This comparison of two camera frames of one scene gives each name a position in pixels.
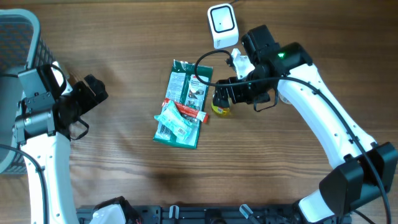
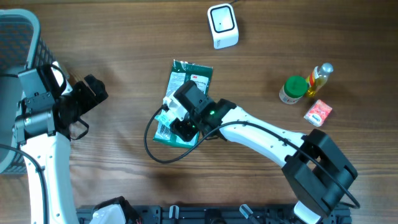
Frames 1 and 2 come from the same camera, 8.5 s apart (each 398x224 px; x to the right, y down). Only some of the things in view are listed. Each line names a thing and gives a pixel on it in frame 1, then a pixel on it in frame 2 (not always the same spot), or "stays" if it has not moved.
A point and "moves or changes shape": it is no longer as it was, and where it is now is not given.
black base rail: (231, 214) stays
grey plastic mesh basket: (22, 46) stays
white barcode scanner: (224, 25) stays
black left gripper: (90, 99) stays
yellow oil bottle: (224, 111) moves or changes shape
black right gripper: (237, 96) to (178, 127)
